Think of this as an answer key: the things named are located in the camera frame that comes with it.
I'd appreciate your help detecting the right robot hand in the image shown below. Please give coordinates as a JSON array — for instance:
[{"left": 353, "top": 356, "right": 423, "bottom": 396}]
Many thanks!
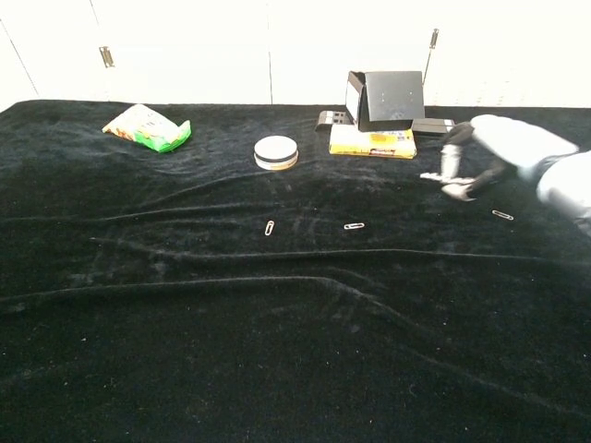
[{"left": 440, "top": 114, "right": 581, "bottom": 202}]

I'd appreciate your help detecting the paper clip chain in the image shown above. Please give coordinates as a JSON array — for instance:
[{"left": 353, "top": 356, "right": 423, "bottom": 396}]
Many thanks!
[{"left": 419, "top": 171, "right": 476, "bottom": 186}]

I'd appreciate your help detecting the flat black strip case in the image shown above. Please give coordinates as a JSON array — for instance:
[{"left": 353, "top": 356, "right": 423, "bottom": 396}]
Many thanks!
[
  {"left": 315, "top": 114, "right": 456, "bottom": 138},
  {"left": 318, "top": 109, "right": 457, "bottom": 128}
]

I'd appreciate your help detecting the flat yellow box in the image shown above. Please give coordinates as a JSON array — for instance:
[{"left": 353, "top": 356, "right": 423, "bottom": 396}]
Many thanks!
[{"left": 328, "top": 123, "right": 418, "bottom": 161}]

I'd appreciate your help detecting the round white tin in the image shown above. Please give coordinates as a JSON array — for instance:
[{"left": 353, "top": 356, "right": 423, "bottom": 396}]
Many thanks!
[{"left": 252, "top": 135, "right": 300, "bottom": 172}]

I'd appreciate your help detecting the black velvet tablecloth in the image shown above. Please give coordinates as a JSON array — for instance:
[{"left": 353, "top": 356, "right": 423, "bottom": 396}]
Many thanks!
[{"left": 0, "top": 99, "right": 591, "bottom": 443}]

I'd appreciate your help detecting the folding screen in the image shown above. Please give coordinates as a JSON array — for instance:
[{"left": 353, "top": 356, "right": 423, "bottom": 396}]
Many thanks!
[{"left": 0, "top": 0, "right": 591, "bottom": 110}]

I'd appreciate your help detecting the green orange snack bag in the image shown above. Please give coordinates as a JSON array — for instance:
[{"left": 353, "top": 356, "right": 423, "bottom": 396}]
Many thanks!
[{"left": 102, "top": 102, "right": 193, "bottom": 154}]

